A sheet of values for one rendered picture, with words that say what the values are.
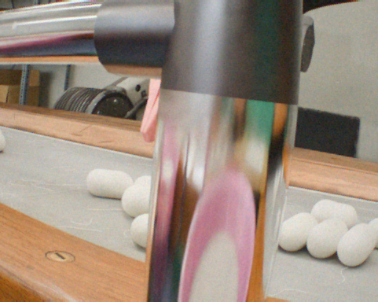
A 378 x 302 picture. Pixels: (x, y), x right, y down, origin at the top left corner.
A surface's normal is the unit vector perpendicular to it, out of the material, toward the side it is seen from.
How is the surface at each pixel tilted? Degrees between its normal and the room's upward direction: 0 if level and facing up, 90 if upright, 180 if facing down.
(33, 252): 0
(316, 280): 0
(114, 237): 0
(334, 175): 45
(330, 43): 90
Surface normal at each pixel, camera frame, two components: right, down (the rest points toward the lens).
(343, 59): -0.48, 0.08
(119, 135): -0.29, -0.65
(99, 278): 0.10, -0.98
